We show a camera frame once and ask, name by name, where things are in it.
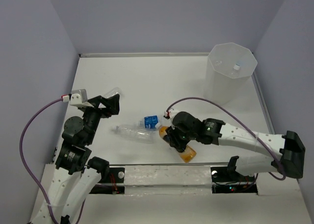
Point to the blue label water bottle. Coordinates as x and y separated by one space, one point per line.
153 122

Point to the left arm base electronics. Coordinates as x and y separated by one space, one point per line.
113 184

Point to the clear bottle white cap upper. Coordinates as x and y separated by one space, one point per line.
133 133

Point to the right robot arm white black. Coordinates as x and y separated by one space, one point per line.
284 154

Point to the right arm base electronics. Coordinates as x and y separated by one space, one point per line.
224 182

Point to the white octagonal bin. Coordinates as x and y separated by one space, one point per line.
221 85

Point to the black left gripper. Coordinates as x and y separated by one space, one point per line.
113 104

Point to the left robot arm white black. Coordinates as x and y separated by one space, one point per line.
76 173

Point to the clear capless bottle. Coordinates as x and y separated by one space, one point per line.
113 92

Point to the white front cover board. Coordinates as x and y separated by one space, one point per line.
275 202

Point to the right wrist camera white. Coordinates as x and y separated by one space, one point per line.
170 114

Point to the orange juice bottle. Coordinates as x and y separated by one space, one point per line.
186 154

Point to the aluminium back rail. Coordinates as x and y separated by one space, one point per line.
141 54

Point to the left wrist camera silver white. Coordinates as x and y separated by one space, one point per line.
78 97

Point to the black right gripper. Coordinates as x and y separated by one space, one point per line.
173 137

